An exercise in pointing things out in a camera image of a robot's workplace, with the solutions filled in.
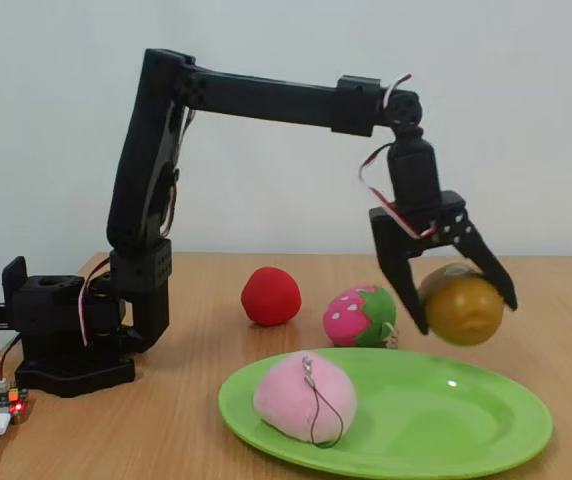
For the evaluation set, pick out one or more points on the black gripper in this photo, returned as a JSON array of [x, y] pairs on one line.
[[400, 223]]

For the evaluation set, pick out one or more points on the brown kiwi fruit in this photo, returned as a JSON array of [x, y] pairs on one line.
[[466, 310]]

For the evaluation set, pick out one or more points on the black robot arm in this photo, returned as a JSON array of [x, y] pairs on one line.
[[141, 150]]

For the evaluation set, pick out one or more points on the green oval plate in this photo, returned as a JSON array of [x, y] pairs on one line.
[[416, 425]]

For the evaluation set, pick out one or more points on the pink plush strawberry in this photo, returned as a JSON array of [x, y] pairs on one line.
[[346, 315]]

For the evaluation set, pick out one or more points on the red ball toy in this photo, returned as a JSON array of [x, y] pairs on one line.
[[268, 295]]

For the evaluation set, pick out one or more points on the pink plush peach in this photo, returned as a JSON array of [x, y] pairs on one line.
[[286, 400]]

